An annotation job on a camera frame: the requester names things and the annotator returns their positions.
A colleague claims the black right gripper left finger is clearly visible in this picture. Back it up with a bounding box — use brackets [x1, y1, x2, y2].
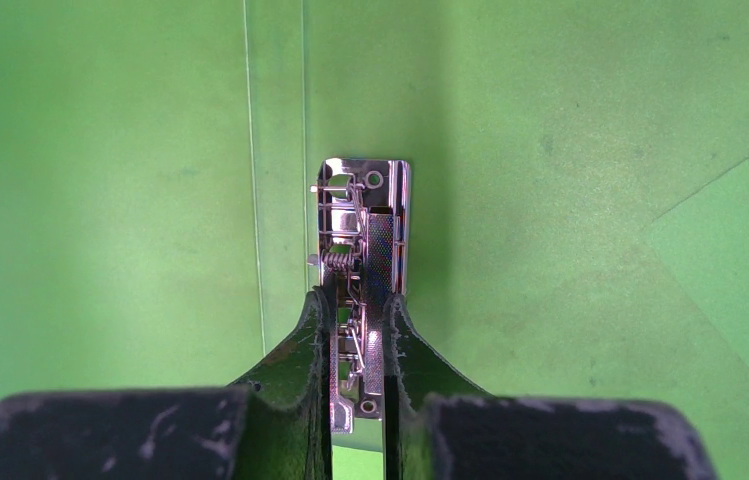
[0, 288, 335, 479]

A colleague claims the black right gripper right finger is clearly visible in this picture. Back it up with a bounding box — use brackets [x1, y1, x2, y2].
[383, 295, 718, 479]

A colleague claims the metal folder clip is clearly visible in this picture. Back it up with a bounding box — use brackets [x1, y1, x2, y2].
[308, 157, 411, 435]

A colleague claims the green plastic folder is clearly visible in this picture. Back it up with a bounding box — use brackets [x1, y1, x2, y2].
[0, 1, 749, 479]

